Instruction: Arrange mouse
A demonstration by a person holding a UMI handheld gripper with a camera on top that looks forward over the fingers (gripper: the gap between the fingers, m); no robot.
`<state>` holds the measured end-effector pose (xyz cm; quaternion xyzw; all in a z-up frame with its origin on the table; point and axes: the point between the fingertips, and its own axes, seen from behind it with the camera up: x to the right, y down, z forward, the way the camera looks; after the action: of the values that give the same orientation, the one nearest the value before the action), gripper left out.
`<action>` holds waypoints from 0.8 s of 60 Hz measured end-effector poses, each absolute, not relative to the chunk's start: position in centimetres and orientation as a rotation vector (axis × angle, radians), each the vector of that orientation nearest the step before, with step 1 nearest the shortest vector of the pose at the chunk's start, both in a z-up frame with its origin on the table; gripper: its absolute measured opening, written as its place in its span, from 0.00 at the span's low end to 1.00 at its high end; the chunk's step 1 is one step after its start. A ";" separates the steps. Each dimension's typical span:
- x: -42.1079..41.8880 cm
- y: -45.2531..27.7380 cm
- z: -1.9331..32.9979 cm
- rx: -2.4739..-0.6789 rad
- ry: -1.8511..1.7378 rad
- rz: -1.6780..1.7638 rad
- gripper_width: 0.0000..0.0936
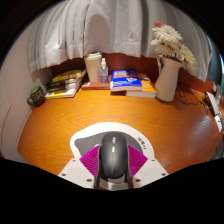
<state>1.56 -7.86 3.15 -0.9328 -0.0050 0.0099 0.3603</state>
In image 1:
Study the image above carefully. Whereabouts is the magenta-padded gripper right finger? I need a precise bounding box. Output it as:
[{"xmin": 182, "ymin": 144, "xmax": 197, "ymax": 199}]
[{"xmin": 126, "ymin": 143, "xmax": 170, "ymax": 189}]

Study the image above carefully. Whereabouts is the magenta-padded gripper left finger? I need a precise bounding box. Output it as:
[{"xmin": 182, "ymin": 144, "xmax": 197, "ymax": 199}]
[{"xmin": 58, "ymin": 143, "xmax": 102, "ymax": 189}]

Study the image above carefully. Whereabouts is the dark grey computer mouse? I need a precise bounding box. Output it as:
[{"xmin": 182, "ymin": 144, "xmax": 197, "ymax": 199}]
[{"xmin": 99, "ymin": 132, "xmax": 129, "ymax": 181}]

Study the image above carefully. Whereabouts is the white and grey mouse pad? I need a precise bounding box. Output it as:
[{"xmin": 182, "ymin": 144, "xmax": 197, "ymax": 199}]
[{"xmin": 69, "ymin": 121, "xmax": 156, "ymax": 192}]

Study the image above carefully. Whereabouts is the yellow and white book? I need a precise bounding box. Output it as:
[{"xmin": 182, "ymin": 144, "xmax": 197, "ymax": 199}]
[{"xmin": 44, "ymin": 87, "xmax": 81, "ymax": 100}]

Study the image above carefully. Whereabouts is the orange book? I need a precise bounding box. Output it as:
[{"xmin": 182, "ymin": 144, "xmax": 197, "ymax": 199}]
[{"xmin": 125, "ymin": 73, "xmax": 157, "ymax": 99}]

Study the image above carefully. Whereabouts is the red book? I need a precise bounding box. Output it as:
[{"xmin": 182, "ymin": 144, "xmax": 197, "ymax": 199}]
[{"xmin": 80, "ymin": 81, "xmax": 113, "ymax": 91}]

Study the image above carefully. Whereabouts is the dark mug with green inside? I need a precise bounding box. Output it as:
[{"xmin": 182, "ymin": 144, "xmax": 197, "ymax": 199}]
[{"xmin": 26, "ymin": 85, "xmax": 47, "ymax": 108}]

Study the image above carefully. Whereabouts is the white pitcher vase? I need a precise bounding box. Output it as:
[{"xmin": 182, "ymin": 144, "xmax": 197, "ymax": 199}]
[{"xmin": 153, "ymin": 54, "xmax": 184, "ymax": 103}]

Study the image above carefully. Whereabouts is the yellow and black book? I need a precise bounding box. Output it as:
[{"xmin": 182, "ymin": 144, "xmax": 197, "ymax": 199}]
[{"xmin": 50, "ymin": 69, "xmax": 87, "ymax": 84}]

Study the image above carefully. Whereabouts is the white electronic device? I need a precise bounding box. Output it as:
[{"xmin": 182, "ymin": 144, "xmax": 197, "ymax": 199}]
[{"xmin": 203, "ymin": 84, "xmax": 224, "ymax": 133}]

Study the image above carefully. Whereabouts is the clear spray bottle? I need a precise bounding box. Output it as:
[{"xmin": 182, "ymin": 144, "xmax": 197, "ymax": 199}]
[{"xmin": 99, "ymin": 57, "xmax": 110, "ymax": 84}]

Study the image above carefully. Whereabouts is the cream tumbler with lid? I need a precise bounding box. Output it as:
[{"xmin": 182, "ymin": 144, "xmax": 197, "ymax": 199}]
[{"xmin": 83, "ymin": 51, "xmax": 103, "ymax": 83}]

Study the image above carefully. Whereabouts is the white flower bouquet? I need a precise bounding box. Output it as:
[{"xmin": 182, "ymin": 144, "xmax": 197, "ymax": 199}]
[{"xmin": 150, "ymin": 21, "xmax": 198, "ymax": 72}]

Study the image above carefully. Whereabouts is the white curtain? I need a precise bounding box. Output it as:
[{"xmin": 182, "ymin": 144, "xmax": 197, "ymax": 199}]
[{"xmin": 27, "ymin": 0, "xmax": 213, "ymax": 83}]

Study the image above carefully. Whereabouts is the black cable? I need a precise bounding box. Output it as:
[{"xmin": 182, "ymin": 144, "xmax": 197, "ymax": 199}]
[{"xmin": 175, "ymin": 83, "xmax": 208, "ymax": 108}]

